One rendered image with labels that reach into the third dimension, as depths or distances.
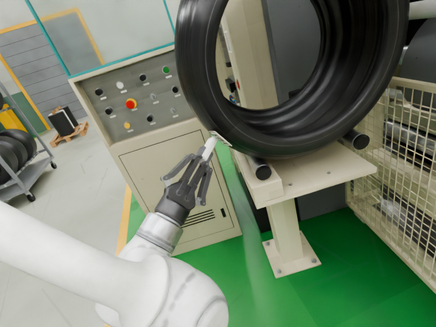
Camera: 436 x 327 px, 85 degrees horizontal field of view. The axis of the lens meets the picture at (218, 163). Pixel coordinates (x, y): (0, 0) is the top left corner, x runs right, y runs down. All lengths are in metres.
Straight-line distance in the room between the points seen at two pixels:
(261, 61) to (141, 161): 0.83
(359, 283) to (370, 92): 1.05
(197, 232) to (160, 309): 1.34
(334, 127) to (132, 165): 1.07
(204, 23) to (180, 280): 0.46
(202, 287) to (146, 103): 1.09
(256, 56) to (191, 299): 0.81
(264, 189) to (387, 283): 0.99
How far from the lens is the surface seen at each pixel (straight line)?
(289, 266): 1.55
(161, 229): 0.52
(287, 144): 0.64
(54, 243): 0.36
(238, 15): 0.94
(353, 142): 0.75
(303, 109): 0.92
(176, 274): 0.38
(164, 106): 1.33
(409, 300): 1.51
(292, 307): 1.44
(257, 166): 0.67
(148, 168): 1.41
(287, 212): 1.29
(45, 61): 9.98
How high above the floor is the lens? 1.26
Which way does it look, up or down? 28 degrees down
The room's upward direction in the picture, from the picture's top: 18 degrees counter-clockwise
